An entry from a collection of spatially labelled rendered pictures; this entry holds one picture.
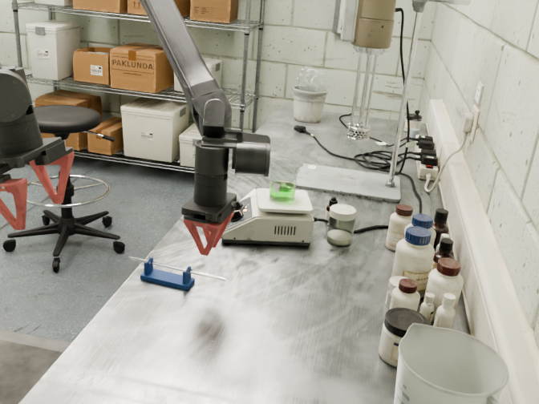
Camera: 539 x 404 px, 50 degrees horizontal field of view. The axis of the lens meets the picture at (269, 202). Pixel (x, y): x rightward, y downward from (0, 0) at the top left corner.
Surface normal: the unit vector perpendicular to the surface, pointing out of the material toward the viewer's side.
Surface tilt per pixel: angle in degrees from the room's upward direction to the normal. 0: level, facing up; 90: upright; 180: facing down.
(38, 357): 0
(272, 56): 90
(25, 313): 0
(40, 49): 93
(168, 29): 43
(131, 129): 93
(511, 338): 0
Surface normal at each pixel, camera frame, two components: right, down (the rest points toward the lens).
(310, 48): -0.20, 0.36
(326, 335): 0.07, -0.92
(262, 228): 0.07, 0.39
